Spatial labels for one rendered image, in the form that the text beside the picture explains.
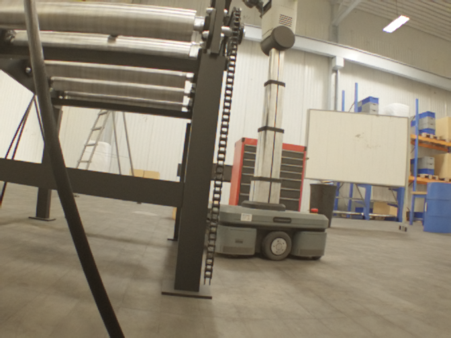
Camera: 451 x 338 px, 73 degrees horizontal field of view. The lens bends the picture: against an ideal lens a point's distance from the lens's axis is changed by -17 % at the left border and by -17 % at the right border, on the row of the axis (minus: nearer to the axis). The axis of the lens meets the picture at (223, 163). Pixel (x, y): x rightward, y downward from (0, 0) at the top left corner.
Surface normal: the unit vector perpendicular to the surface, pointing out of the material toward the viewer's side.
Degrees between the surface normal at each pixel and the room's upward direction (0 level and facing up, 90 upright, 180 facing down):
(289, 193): 90
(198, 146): 90
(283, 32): 90
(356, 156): 90
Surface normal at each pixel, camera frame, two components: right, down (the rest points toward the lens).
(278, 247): 0.30, -0.05
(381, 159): -0.29, -0.11
